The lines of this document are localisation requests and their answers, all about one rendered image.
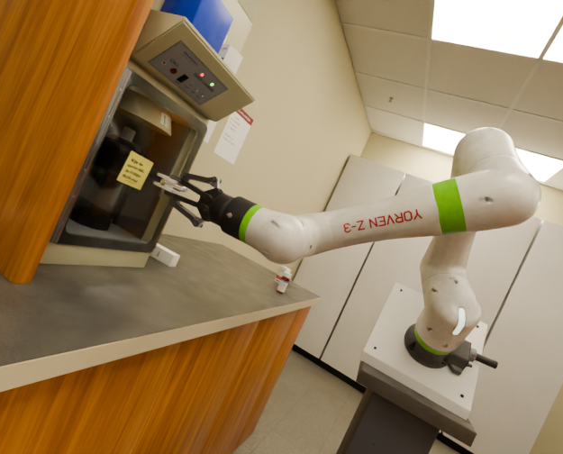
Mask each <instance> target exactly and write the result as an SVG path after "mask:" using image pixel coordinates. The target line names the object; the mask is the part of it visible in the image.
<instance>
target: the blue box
mask: <svg viewBox="0 0 563 454"><path fill-rule="evenodd" d="M160 11H161V12H165V13H169V14H177V15H181V16H185V17H186V18H187V20H188V21H189V22H191V23H192V24H193V26H194V27H195V28H196V29H197V30H198V31H199V33H200V34H201V35H202V36H203V37H204V39H205V40H206V41H207V42H208V43H209V44H210V46H211V47H212V48H213V49H214V50H215V51H216V53H217V54H218V53H219V51H220V49H221V47H222V44H223V42H224V40H225V37H226V35H227V33H228V31H229V29H230V27H231V25H232V21H233V17H232V16H231V14H230V13H229V11H228V10H227V8H226V7H225V5H224V4H223V2H222V0H165V1H164V4H163V5H162V7H161V9H160Z"/></svg>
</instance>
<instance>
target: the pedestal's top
mask: <svg viewBox="0 0 563 454"><path fill-rule="evenodd" d="M356 381H357V382H358V383H360V384H362V385H363V386H365V387H367V388H368V389H370V390H372V391H373V392H375V393H377V394H379V395H381V396H383V397H384V398H385V399H387V400H389V401H391V402H392V403H394V404H397V405H398V406H400V407H402V408H403V409H405V410H406V411H408V412H409V413H412V414H414V415H415V416H417V417H419V418H421V419H422V420H424V421H426V422H427V423H429V424H431V425H432V426H434V427H436V428H438V429H439V430H441V431H444V432H445V433H447V434H448V435H450V436H451V437H453V438H455V439H457V440H459V441H461V442H463V443H464V444H466V445H468V446H469V447H471V445H472V443H473V441H474V439H475V437H476V436H477V433H476V431H475V429H474V428H473V426H472V424H471V422H470V421H469V419H468V418H467V420H464V419H462V418H461V417H459V416H457V415H456V414H454V413H452V412H451V411H449V410H447V409H445V408H444V407H442V406H440V405H438V404H436V403H434V402H433V401H432V400H430V399H428V398H426V397H425V396H423V395H420V394H419V393H417V392H415V391H413V390H412V389H411V388H409V387H408V386H405V385H403V384H402V383H400V382H398V381H396V380H395V379H393V378H391V377H390V376H388V375H386V374H384V373H383V372H381V371H379V370H377V369H376V368H373V367H371V366H370V365H369V364H367V363H366V362H364V361H362V360H361V361H360V362H359V371H358V375H357V380H356Z"/></svg>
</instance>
